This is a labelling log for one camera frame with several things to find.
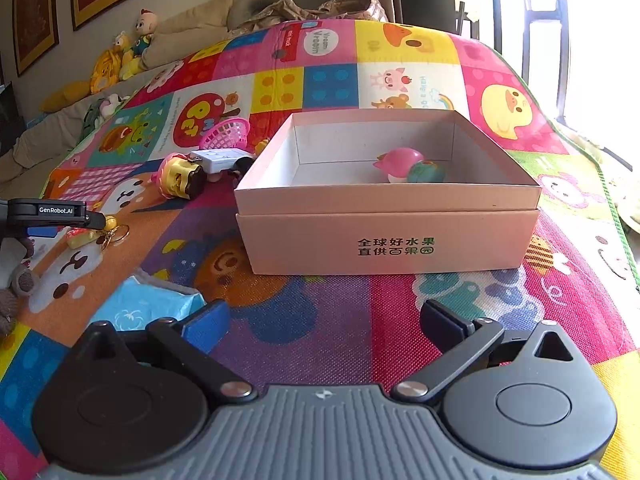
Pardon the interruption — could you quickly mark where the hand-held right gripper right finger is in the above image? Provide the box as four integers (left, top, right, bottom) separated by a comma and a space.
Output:
391, 300, 576, 405

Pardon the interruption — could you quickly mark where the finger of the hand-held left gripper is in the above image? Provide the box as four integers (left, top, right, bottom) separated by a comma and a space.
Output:
27, 211, 107, 237

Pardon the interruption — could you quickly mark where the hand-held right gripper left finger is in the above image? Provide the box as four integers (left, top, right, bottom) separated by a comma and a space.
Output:
80, 300, 254, 405

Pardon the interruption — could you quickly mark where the blue tissue packet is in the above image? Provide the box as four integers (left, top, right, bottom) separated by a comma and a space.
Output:
90, 276, 206, 333

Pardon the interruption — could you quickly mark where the pink cardboard box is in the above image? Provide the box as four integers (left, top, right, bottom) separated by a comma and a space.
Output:
234, 110, 542, 277

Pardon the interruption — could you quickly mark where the pink toy basket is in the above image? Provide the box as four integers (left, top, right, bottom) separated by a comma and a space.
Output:
202, 117, 251, 152

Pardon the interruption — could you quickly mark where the beige sofa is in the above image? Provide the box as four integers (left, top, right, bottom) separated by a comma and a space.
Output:
0, 0, 241, 186

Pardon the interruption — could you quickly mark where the dark cabinet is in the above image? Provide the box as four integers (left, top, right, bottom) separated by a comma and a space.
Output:
0, 82, 26, 158

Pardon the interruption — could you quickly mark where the colourful printed play mat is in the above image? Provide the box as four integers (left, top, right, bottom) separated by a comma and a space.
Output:
0, 19, 640, 480

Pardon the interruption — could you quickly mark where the yellow cushion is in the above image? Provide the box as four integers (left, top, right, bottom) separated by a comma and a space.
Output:
40, 80, 93, 112

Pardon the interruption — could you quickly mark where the green and white plush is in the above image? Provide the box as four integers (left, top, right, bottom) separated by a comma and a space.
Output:
82, 94, 132, 133

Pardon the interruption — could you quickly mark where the yellow and pink toy figure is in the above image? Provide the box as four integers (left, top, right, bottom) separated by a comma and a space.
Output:
157, 152, 207, 199

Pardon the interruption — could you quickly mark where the small black object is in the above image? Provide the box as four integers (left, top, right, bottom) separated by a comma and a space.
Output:
227, 156, 256, 179

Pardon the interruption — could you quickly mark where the white power adapter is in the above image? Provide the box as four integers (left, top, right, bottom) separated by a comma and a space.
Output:
189, 148, 247, 175

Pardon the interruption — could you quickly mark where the yellow plush toy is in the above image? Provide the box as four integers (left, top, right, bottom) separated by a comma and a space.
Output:
119, 52, 148, 81

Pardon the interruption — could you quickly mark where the red-haired doll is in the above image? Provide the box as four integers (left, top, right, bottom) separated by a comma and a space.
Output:
131, 8, 158, 58

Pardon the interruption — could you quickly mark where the white plant pot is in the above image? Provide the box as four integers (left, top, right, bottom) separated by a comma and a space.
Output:
617, 202, 640, 234

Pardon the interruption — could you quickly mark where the beige pillow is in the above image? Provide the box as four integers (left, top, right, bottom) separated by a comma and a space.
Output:
155, 0, 235, 36
142, 25, 236, 68

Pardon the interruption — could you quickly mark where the grey round cushion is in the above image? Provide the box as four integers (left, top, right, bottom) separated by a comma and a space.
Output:
227, 0, 286, 31

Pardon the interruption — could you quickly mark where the yellow keychain toy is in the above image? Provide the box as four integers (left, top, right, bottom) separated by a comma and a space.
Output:
66, 215, 131, 252

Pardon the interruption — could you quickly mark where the narrow red framed wall picture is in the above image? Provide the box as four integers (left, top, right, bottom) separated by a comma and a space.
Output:
12, 0, 60, 77

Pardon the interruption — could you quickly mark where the window frame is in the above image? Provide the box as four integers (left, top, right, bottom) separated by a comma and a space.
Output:
452, 0, 640, 128

